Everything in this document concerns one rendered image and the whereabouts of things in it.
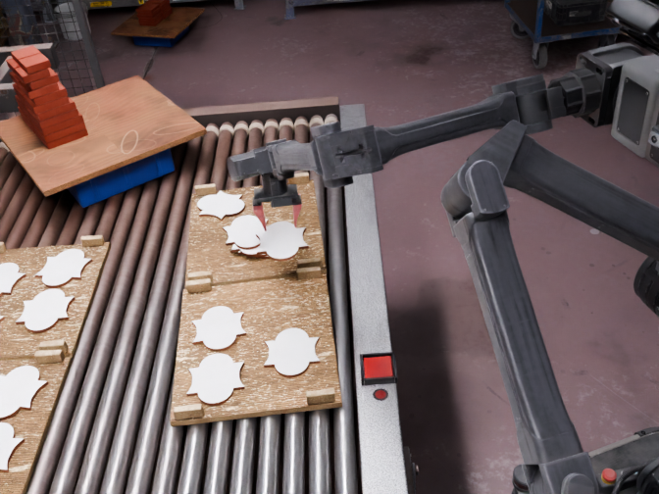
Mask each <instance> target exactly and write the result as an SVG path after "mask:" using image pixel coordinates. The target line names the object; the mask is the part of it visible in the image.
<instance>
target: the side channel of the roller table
mask: <svg viewBox="0 0 659 494"><path fill-rule="evenodd" d="M182 110H183V111H185V112H186V113H187V114H188V115H190V116H191V117H192V118H193V119H195V120H196V121H197V122H199V123H200V124H201V125H203V126H204V127H205V128H206V126H207V125H208V124H216V125H217V126H218V127H219V130H220V127H221V126H222V124H223V123H226V122H228V123H231V124H232V125H233V130H234V128H235V126H236V124H237V123H238V122H240V121H244V122H247V124H248V128H249V126H250V125H251V123H252V122H253V121H254V120H259V121H261V122H262V123H263V126H265V124H266V121H267V120H268V119H275V120H276V121H277V122H278V124H280V121H281V120H282V119H283V118H290V119H292V121H293V125H294V123H295V120H296V119H297V118H298V117H305V118H306V119H307V120H308V123H309V122H310V120H311V118H312V117H313V116H315V115H318V116H321V117H322V119H323V122H324V124H325V120H326V116H327V115H329V114H334V115H336V116H337V119H338V121H339V122H340V113H339V100H338V96H335V97H323V98H311V99H298V100H285V101H273V102H261V103H248V104H235V105H223V106H211V107H198V108H185V109H182Z"/></svg>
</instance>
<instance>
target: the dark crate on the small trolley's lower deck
mask: <svg viewBox="0 0 659 494"><path fill-rule="evenodd" d="M607 3H608V1H607V0H544V8H543V11H544V12H545V13H546V14H547V15H548V17H549V18H550V19H551V20H552V21H553V22H554V23H556V24H557V25H559V26H566V25H581V24H589V23H597V22H603V21H605V19H604V16H606V14H605V13H606V9H607V8H606V6H607Z"/></svg>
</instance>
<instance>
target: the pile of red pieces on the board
mask: <svg viewBox="0 0 659 494"><path fill-rule="evenodd" d="M11 54H12V57H13V58H12V59H8V60H6V62H7V65H8V67H9V68H10V69H11V70H12V72H9V74H10V77H11V79H12V80H13V82H14V84H12V85H13V87H14V90H15V91H16V93H17V95H15V98H16V100H17V102H18V105H19V107H18V109H19V112H20V113H21V115H22V118H23V120H24V121H25V123H26V124H27V125H28V126H29V127H30V129H31V130H32V131H33V132H34V133H35V134H36V135H37V137H38V138H39V139H40V140H41V141H42V142H43V144H44V145H45V146H46V147H47V148H48V150H49V149H52V148H55V147H57V146H60V145H63V144H66V143H68V142H71V141H74V140H77V139H79V138H82V137H84V136H87V135H88V132H87V129H86V127H85V124H84V120H83V117H82V114H81V113H80V112H79V111H78V110H77V108H76V104H75V102H74V101H73V100H72V99H71V98H70V97H69V96H68V92H67V89H66V88H65V87H64V86H63V85H62V84H61V83H60V82H59V81H60V80H59V78H58V75H57V74H56V73H55V72H54V71H53V70H52V69H51V68H50V67H51V64H50V61H49V60H48V59H47V58H46V57H45V56H44V55H43V54H42V53H41V52H40V51H39V50H37V49H36V48H35V47H34V46H33V45H32V46H29V47H26V48H23V49H20V50H17V51H13V52H11Z"/></svg>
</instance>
